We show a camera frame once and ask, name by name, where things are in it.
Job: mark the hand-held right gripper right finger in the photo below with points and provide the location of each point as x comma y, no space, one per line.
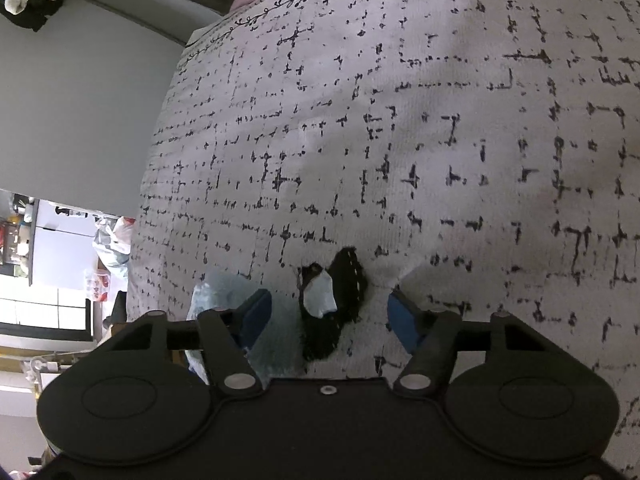
402,317

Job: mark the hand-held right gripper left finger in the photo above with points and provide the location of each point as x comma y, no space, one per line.
255,316

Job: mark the light blue fluffy sock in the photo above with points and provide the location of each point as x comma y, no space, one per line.
215,292

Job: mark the black sock with white patch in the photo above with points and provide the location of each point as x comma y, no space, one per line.
347,285

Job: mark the pale blue plastic bag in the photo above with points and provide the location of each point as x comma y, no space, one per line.
112,255

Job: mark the white plastic bag red print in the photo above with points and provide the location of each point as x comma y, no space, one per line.
122,232

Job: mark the red and clear container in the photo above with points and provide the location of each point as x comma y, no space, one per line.
96,285

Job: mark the printed grey bedspread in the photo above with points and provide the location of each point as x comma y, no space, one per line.
400,135

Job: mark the kitchen counter with clutter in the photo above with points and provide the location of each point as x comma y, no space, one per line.
20,240

